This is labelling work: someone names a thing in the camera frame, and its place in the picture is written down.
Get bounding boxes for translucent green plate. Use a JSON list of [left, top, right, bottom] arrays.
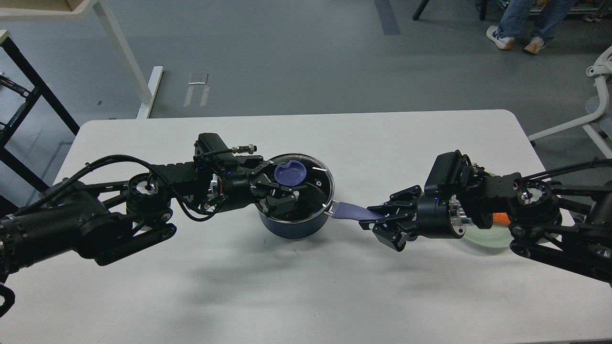
[[463, 222, 514, 249]]

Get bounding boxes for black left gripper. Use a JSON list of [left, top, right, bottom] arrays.
[[193, 133, 309, 221]]

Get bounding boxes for white table frame leg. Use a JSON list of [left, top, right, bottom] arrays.
[[0, 0, 164, 119]]

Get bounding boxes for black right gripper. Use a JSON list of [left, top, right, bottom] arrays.
[[359, 150, 471, 252]]

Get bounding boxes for orange toy carrot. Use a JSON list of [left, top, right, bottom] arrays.
[[492, 213, 511, 225]]

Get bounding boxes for person in blue jeans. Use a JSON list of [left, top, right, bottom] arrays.
[[486, 0, 577, 55]]

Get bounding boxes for white chair base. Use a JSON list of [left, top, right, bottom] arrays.
[[527, 47, 612, 159]]

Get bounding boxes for black stand legs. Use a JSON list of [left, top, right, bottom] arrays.
[[411, 0, 494, 21]]

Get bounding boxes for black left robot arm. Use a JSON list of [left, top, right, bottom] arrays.
[[1, 133, 307, 315]]

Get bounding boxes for blue pot with purple handle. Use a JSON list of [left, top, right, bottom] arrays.
[[259, 200, 384, 240]]

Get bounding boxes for black metal rack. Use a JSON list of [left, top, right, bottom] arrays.
[[0, 29, 80, 192]]

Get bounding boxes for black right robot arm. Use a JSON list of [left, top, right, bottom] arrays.
[[359, 150, 612, 283]]

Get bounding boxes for glass pot lid purple knob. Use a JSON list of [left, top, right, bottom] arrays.
[[270, 154, 334, 213]]

